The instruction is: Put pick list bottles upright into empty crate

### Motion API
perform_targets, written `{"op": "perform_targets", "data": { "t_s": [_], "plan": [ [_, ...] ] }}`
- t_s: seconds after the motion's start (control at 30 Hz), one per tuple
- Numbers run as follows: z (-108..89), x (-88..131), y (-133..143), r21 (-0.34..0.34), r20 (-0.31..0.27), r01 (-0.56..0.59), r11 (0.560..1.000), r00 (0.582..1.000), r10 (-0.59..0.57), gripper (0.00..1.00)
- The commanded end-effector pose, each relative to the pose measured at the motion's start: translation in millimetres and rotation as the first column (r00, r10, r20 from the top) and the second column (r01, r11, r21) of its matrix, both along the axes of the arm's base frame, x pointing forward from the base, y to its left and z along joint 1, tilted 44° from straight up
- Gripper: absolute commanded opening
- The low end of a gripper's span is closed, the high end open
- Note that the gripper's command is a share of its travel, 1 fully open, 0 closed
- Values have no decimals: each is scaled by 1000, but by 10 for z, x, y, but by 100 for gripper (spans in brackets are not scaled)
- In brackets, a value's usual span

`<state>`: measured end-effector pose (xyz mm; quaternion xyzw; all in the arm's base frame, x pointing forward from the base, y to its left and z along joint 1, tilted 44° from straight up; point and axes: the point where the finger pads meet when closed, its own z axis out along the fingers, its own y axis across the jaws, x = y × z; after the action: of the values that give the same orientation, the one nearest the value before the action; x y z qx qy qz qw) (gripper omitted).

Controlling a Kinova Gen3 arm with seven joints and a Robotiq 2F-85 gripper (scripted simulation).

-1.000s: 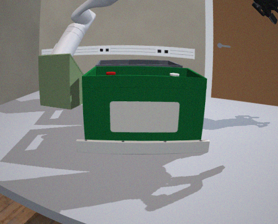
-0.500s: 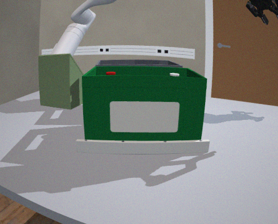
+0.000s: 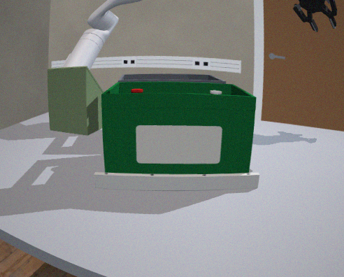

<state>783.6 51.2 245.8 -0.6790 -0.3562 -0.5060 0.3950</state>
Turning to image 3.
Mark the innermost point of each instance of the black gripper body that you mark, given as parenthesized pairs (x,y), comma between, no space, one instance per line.
(303,4)

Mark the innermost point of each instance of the green crate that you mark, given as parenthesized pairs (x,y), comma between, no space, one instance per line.
(173,132)

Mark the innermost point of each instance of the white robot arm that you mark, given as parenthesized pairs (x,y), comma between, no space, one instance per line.
(92,40)

